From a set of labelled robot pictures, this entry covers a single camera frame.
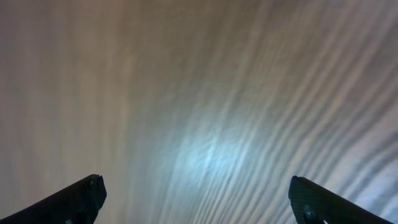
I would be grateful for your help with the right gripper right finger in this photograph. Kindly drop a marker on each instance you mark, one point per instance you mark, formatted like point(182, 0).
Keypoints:
point(311, 203)

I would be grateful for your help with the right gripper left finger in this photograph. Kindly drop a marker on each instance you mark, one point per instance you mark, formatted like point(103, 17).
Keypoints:
point(78, 203)

